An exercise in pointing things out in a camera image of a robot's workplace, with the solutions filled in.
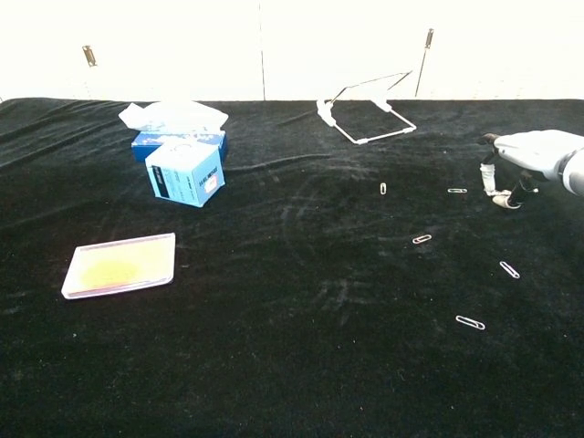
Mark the light blue cube box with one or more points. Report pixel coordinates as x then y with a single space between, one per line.
182 175

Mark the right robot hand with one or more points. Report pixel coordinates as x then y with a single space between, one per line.
534 148

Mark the black velvet tablecloth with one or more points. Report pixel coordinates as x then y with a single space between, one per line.
283 292

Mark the metal screen hinge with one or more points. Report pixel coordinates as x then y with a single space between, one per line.
429 38
89 55

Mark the clear tray with yellow sponge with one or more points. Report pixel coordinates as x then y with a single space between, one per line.
121 267

